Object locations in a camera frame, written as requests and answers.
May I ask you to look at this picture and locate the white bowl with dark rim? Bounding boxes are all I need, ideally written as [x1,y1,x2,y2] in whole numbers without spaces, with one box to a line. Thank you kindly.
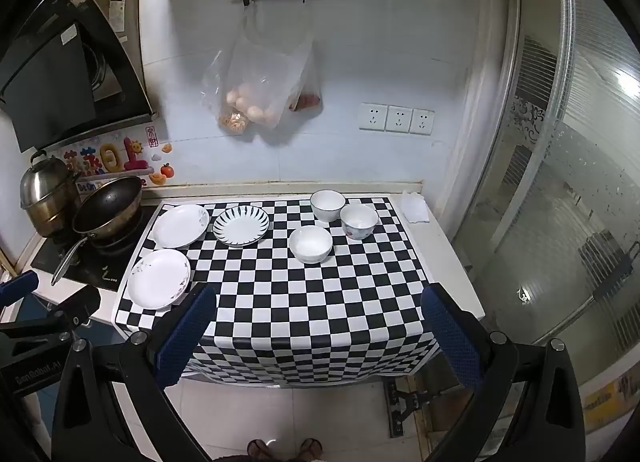
[309,190,347,223]

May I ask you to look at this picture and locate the white bowl with floral print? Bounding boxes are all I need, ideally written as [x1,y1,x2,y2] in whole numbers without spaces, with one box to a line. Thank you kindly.
[340,203,379,241]

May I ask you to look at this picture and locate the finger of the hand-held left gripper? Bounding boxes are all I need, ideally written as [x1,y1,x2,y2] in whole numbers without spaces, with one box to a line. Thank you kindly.
[0,284,101,341]
[0,269,40,313]

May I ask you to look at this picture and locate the colourful wall stickers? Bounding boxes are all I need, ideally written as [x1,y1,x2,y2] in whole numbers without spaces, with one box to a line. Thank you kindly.
[62,137,176,189]

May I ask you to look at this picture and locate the white plate with small print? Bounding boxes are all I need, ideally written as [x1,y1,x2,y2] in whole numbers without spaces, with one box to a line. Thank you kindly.
[127,249,191,310]
[151,203,210,249]

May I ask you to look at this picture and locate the small clear bag of nuts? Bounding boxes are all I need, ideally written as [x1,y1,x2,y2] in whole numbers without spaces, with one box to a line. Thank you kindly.
[201,49,249,134]

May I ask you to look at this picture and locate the cluster of brown eggs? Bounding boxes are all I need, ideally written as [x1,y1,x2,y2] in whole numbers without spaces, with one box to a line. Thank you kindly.
[225,82,283,127]

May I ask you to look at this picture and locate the black range hood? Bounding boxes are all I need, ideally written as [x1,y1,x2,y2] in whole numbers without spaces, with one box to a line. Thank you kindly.
[0,0,156,153]

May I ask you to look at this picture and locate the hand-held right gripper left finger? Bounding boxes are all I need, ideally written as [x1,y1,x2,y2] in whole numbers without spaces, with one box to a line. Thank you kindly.
[52,283,218,462]

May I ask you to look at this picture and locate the person's right foot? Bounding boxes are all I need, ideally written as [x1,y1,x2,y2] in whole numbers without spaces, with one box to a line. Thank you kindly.
[298,437,323,462]

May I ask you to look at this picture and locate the black induction cooktop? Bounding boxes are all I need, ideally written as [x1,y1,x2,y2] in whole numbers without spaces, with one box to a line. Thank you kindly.
[31,204,161,293]

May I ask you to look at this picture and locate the black white checkered tablecloth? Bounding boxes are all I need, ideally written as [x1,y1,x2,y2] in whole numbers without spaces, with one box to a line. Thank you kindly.
[112,197,446,385]

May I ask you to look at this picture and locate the person's foot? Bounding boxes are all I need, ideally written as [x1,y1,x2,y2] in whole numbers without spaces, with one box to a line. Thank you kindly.
[247,438,273,462]
[298,437,323,462]

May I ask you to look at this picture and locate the stainless steel pot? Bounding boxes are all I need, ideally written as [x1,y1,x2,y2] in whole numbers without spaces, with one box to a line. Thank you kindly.
[20,151,83,239]

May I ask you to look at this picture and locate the blue striped white plate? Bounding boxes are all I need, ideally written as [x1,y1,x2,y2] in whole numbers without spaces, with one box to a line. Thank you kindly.
[213,207,270,248]

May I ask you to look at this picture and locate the clear bag with red contents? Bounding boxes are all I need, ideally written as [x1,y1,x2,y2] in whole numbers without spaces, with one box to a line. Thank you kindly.
[287,42,322,113]

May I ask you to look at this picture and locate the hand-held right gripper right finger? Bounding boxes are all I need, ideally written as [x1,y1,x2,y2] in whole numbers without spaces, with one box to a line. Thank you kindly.
[420,283,586,462]

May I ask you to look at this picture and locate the clear plastic bag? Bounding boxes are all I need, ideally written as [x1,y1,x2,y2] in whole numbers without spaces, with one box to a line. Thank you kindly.
[220,2,313,130]

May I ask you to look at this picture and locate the white crumpled rag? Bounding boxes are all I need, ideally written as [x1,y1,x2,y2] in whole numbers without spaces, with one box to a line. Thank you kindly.
[401,190,431,223]

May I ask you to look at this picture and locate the yellow printed board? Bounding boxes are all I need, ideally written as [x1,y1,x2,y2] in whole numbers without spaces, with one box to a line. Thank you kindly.
[582,357,636,435]

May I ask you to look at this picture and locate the dark wok with steel handle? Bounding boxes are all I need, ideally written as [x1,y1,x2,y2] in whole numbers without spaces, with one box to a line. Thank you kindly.
[50,176,144,287]

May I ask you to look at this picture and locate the black metal bracket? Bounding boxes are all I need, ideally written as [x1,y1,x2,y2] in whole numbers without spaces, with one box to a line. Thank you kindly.
[386,376,441,427]

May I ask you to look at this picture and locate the frosted glass sliding door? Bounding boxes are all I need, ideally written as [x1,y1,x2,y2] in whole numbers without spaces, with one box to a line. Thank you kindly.
[492,0,640,378]

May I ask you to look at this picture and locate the plain white bowl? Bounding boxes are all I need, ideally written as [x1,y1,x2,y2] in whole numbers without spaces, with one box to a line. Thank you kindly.
[288,225,333,264]

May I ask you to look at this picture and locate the white wall socket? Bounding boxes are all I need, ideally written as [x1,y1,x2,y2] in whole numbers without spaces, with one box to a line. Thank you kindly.
[385,105,412,133]
[409,108,435,136]
[359,103,388,132]

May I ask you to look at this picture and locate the person's left foot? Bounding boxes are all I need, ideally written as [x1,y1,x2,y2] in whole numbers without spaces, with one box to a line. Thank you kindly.
[247,438,273,462]

